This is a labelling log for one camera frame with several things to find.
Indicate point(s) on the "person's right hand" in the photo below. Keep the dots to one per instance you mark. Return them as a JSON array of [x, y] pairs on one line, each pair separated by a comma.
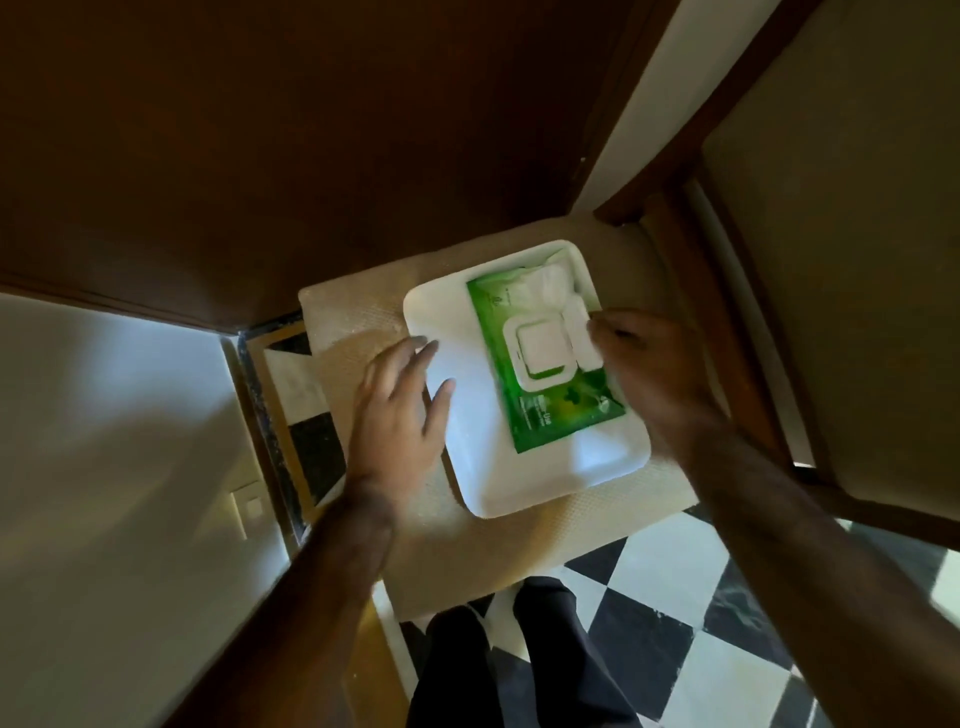
[[660, 375]]

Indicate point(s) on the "person's left hand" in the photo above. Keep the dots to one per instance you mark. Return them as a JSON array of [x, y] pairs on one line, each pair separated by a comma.
[[390, 442]]

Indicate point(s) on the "person's left middle finger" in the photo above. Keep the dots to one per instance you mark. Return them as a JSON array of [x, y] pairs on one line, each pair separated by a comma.
[[397, 362]]

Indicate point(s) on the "person's left thumb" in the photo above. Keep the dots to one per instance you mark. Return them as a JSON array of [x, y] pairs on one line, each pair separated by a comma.
[[440, 409]]

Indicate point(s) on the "person's right fingers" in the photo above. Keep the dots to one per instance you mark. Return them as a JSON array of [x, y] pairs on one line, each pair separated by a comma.
[[615, 330]]

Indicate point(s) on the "green wet wipes pack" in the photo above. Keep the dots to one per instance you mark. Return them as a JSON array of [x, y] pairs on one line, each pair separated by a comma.
[[555, 397]]

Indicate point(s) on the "person's right forearm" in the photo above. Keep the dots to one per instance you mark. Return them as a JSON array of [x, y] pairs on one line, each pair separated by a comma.
[[810, 570]]

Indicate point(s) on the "person's left forearm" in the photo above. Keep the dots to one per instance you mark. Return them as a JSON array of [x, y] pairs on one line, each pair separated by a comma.
[[300, 622]]

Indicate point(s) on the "white rectangular tray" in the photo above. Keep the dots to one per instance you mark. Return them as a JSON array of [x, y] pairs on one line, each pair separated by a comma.
[[480, 435]]

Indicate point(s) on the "dark brown wooden door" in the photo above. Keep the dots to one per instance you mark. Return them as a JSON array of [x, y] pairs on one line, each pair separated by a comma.
[[300, 150]]

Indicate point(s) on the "wooden chair with beige cushion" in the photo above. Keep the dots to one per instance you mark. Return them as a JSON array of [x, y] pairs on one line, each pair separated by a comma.
[[825, 225]]

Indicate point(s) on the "person's left leg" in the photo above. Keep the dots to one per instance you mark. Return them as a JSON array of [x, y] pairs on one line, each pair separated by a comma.
[[454, 675]]

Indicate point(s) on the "person's leg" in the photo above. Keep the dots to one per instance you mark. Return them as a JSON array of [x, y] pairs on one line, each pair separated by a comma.
[[454, 675], [562, 660]]

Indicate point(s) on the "person's right leg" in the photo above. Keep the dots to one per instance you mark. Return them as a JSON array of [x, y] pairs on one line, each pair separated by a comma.
[[562, 660]]

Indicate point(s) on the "white wall switch plate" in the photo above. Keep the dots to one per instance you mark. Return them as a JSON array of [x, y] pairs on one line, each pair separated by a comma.
[[248, 510]]

